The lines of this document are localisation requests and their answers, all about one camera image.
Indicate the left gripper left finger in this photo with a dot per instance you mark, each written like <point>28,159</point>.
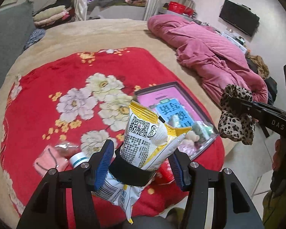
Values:
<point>99,163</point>

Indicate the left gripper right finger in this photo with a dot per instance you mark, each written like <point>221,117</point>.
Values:
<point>179,163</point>

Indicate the leopard print scrunchie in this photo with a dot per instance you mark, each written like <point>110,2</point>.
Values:
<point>233,125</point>

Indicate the yellow white snack bag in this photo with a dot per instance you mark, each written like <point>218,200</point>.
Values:
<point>148,142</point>

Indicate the person's right hand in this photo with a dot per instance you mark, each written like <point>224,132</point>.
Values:
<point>277,159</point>

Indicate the plush doll pink skirt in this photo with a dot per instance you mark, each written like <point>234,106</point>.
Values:
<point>188,144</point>

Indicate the red box lid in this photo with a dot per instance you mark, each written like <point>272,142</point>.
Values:
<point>164,174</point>

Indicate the white blue-capped bottle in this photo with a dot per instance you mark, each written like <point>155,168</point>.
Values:
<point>78,159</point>

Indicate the clear bag pink item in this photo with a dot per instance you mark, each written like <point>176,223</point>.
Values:
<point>67,149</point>

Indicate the right green tissue pack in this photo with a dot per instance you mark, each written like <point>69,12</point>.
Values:
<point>203,130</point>

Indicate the pink cloth in bag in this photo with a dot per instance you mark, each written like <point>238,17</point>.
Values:
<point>50,159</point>

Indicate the brown clothes pile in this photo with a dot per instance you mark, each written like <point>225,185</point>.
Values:
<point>257,65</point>

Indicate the grey shallow box tray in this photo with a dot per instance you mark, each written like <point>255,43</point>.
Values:
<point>181,109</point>

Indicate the red floral blanket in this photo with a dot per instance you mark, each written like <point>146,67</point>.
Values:
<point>83,99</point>

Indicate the pink quilted duvet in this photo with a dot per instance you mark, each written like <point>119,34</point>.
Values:
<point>215,59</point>

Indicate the beige bed sheet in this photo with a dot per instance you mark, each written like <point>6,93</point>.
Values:
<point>88,36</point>

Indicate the blue patterned pillow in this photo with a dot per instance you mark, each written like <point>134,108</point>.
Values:
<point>36,36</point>

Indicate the red gift bags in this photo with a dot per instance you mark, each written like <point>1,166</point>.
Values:
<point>182,7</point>

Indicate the folded blankets stack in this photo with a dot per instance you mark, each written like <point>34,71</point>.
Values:
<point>56,12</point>

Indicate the clothes on window sill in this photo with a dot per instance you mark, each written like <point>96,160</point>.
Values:
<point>108,3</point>

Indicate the grey quilted headboard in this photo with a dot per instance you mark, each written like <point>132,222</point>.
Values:
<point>16,25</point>

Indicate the black wall television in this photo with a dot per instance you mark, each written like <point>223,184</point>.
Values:
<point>240,17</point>

